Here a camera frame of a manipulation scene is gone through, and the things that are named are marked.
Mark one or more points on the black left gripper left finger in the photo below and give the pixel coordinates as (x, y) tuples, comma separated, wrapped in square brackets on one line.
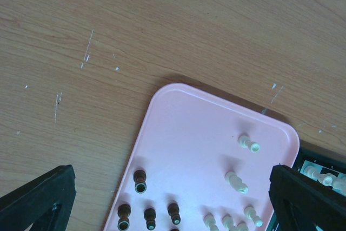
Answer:
[(44, 203)]

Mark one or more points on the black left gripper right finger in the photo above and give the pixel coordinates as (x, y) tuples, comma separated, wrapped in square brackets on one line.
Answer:
[(301, 203)]

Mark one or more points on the white bishop chess piece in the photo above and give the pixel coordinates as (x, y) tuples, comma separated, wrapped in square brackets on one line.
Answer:
[(339, 184)]

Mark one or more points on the white knight chess piece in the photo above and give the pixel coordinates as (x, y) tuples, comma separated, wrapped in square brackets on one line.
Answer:
[(326, 179)]

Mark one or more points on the black white chess board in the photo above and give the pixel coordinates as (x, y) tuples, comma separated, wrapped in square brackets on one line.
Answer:
[(322, 163)]

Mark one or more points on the white pawn in tray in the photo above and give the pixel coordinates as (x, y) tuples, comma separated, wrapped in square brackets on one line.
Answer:
[(228, 223), (251, 214), (210, 222)]

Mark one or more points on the white knight in tray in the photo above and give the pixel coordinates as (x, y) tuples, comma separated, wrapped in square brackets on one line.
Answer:
[(236, 182)]

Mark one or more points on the dark pawn in tray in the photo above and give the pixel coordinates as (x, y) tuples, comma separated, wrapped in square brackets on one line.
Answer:
[(149, 216), (173, 211), (123, 212)]

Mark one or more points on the dark rook in tray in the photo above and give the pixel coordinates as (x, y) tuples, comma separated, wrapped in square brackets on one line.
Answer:
[(140, 181)]

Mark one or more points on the pink plastic tray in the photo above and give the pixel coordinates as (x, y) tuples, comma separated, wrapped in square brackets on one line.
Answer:
[(187, 143)]

